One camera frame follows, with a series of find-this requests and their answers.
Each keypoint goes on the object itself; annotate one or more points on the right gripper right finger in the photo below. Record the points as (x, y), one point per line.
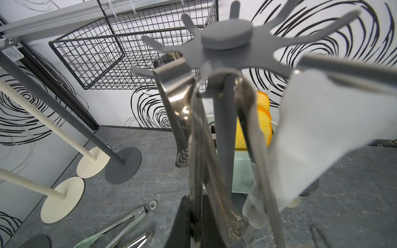
(211, 237)

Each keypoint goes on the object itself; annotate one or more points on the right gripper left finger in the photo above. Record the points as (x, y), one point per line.
(180, 233)

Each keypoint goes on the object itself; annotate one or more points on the back cream utensil rack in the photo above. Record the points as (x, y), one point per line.
(93, 161)

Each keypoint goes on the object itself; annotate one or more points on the cream utensil rack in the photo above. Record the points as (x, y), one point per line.
(60, 201)
(93, 161)

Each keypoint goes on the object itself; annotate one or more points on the front cream utensil rack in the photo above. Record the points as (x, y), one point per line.
(60, 201)

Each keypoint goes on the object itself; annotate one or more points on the mint green toaster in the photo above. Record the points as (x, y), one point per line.
(243, 177)

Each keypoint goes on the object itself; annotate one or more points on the glass sugar jar black lid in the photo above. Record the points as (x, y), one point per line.
(306, 193)

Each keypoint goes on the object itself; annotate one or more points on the dark bottle in basket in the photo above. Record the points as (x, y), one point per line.
(165, 58)

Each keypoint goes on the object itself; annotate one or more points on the black wire wall basket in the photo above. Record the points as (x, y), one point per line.
(100, 54)

